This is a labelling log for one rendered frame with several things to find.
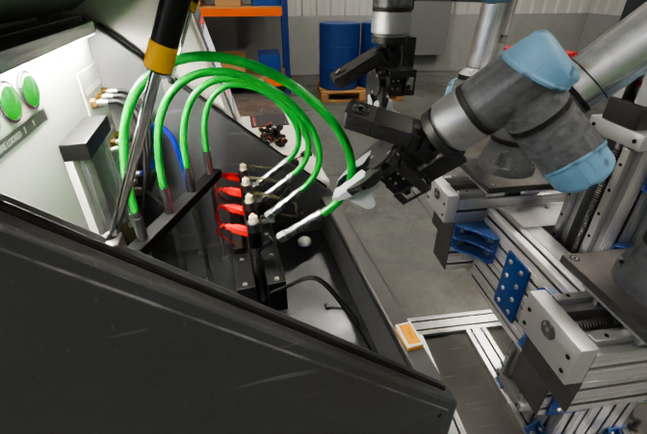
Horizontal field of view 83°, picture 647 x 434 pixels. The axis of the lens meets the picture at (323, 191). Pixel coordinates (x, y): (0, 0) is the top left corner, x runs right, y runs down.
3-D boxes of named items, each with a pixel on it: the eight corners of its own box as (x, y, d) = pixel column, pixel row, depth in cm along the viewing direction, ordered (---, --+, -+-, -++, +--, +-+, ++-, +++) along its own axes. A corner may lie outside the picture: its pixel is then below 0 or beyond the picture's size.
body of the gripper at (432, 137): (400, 208, 56) (469, 169, 49) (359, 173, 54) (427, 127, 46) (403, 176, 62) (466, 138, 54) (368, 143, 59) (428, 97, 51)
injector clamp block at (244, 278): (290, 331, 82) (286, 280, 74) (244, 341, 80) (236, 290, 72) (268, 241, 110) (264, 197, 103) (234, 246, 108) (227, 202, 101)
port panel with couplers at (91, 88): (138, 214, 83) (95, 73, 68) (121, 217, 82) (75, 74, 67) (145, 187, 94) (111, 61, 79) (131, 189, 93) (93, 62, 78)
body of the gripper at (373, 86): (414, 98, 77) (422, 37, 71) (375, 101, 75) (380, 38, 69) (398, 89, 84) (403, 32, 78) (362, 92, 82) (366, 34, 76)
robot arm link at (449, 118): (455, 105, 43) (454, 75, 49) (424, 127, 46) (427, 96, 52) (493, 146, 45) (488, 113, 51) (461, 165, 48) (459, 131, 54)
